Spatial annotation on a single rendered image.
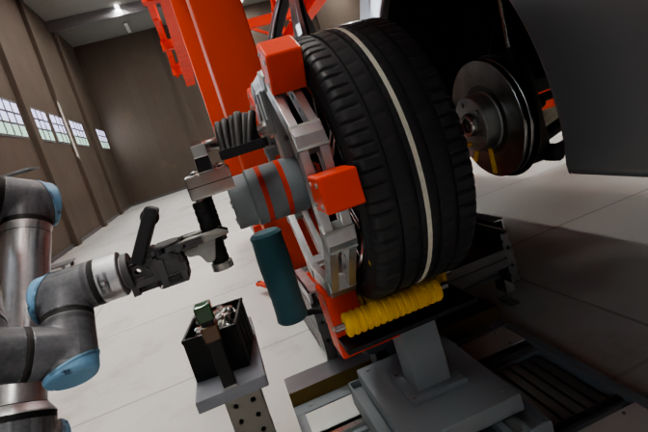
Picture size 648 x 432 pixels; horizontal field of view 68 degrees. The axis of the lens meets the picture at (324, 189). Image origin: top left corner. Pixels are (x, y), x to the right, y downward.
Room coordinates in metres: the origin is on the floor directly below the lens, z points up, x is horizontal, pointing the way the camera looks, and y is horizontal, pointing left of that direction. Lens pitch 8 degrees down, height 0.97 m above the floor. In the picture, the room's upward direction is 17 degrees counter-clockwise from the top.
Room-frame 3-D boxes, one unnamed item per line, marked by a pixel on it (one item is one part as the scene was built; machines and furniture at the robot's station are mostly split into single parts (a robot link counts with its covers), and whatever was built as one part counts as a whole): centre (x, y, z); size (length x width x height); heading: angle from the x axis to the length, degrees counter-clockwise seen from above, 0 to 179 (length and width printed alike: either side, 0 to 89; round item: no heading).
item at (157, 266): (0.94, 0.36, 0.80); 0.12 x 0.08 x 0.09; 102
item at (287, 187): (1.17, 0.12, 0.85); 0.21 x 0.14 x 0.14; 102
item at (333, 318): (1.19, 0.01, 0.48); 0.16 x 0.12 x 0.17; 102
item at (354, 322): (1.09, -0.07, 0.51); 0.29 x 0.06 x 0.06; 102
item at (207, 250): (0.94, 0.25, 0.80); 0.09 x 0.03 x 0.06; 94
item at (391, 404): (1.22, -0.12, 0.32); 0.40 x 0.30 x 0.28; 12
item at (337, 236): (1.18, 0.05, 0.85); 0.54 x 0.07 x 0.54; 12
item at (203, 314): (1.07, 0.35, 0.64); 0.04 x 0.04 x 0.04; 12
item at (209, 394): (1.27, 0.39, 0.44); 0.43 x 0.17 x 0.03; 12
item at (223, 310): (1.24, 0.38, 0.51); 0.20 x 0.14 x 0.13; 3
